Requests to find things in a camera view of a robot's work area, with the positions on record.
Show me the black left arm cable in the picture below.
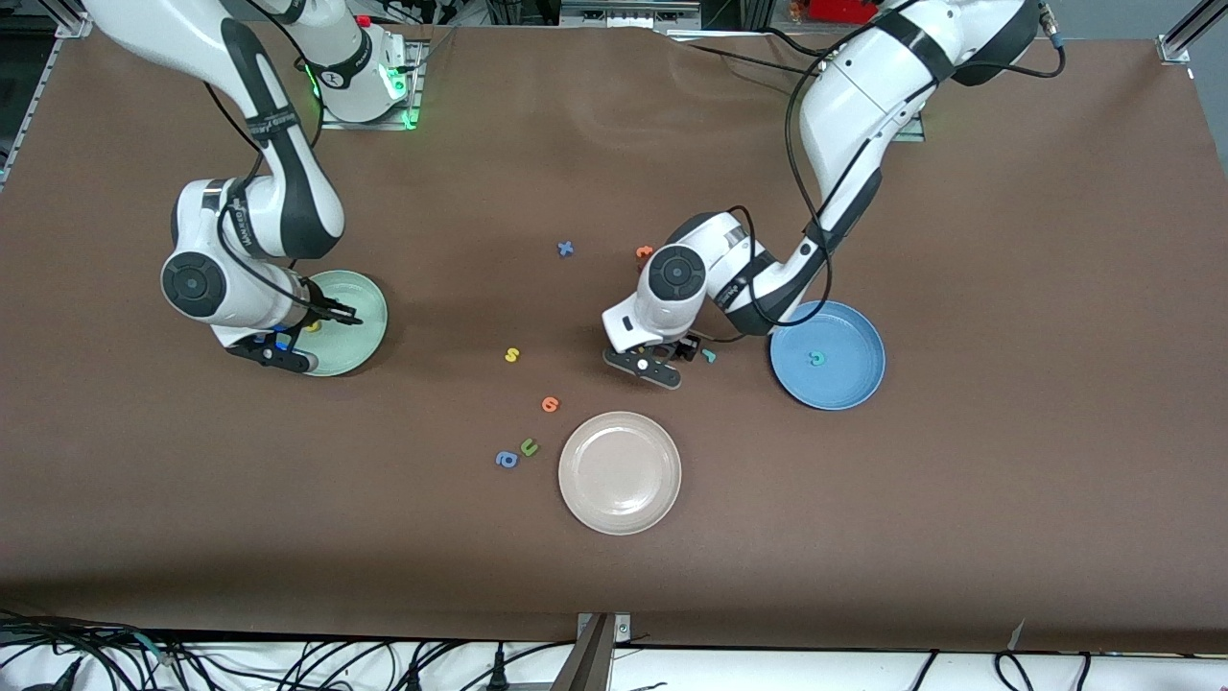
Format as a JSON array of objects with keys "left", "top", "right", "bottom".
[{"left": 724, "top": 5, "right": 1066, "bottom": 342}]

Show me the light green plate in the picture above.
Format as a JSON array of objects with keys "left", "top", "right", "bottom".
[{"left": 284, "top": 270, "right": 389, "bottom": 377}]

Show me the red box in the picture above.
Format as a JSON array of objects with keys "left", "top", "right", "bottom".
[{"left": 809, "top": 0, "right": 891, "bottom": 26}]

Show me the beige plate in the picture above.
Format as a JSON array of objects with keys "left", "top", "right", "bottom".
[{"left": 558, "top": 411, "right": 683, "bottom": 536}]

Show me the blue plate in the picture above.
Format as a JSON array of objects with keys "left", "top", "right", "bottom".
[{"left": 769, "top": 300, "right": 886, "bottom": 412}]

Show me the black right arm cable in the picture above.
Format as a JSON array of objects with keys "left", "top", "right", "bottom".
[{"left": 203, "top": 82, "right": 332, "bottom": 318}]

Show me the aluminium frame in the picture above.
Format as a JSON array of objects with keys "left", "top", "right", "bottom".
[{"left": 559, "top": 0, "right": 703, "bottom": 32}]

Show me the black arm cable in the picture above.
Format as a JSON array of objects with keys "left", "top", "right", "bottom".
[
  {"left": 724, "top": 5, "right": 1066, "bottom": 342},
  {"left": 203, "top": 82, "right": 332, "bottom": 318}
]

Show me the brown table cover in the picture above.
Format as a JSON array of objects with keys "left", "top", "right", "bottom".
[{"left": 0, "top": 21, "right": 1228, "bottom": 655}]

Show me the metal table bracket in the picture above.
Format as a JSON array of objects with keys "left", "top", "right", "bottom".
[{"left": 551, "top": 612, "right": 634, "bottom": 691}]

